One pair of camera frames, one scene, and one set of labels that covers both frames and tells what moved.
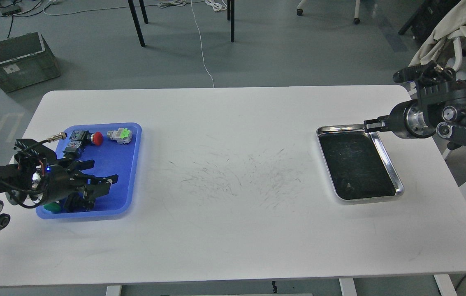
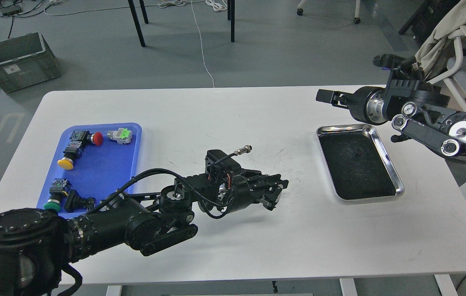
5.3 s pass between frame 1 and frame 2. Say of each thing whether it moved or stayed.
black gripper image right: moved
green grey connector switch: stayed
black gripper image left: moved
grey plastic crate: stayed
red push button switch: stayed
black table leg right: stayed
